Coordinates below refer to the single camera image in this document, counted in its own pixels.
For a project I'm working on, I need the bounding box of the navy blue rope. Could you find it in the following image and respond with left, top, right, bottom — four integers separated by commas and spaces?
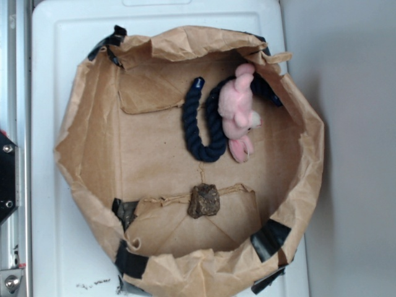
181, 72, 284, 163

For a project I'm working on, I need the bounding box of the white plastic lid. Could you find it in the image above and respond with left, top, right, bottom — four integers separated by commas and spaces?
30, 0, 310, 297

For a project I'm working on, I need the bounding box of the dark brown rock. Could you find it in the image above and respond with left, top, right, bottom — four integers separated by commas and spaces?
187, 183, 220, 219

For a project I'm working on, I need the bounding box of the brown paper bag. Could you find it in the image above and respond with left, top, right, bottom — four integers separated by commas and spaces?
54, 26, 324, 296

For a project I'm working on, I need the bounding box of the pink plush toy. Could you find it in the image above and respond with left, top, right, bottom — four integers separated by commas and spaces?
218, 63, 262, 163

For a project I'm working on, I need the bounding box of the black mounting plate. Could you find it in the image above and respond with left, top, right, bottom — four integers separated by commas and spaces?
0, 130, 19, 225

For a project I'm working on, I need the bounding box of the aluminium frame rail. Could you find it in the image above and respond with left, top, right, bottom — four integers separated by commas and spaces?
1, 1, 33, 296

